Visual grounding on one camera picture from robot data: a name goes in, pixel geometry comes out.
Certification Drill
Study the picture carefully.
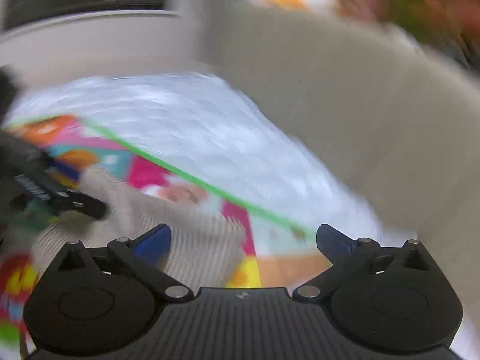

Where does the beige striped shirt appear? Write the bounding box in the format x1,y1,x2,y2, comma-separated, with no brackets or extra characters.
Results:
31,166,244,291

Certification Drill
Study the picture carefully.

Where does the colourful cartoon play mat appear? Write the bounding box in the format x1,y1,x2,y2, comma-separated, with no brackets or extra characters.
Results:
1,115,330,359

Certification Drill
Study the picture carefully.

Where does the white quilted mattress cover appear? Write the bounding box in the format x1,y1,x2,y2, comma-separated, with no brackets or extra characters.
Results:
6,72,480,360

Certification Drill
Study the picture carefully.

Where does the beige padded headboard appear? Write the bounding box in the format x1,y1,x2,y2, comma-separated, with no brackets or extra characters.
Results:
208,4,479,321

